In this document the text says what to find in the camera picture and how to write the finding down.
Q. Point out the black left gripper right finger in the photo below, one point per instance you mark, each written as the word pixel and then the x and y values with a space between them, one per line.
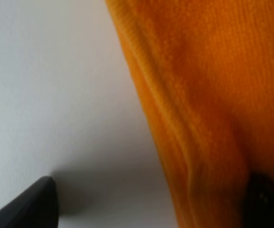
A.
pixel 258 203

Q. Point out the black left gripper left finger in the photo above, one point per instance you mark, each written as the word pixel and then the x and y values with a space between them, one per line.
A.
pixel 36 207

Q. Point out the orange terry towel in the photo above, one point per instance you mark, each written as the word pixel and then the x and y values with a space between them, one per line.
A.
pixel 204 73

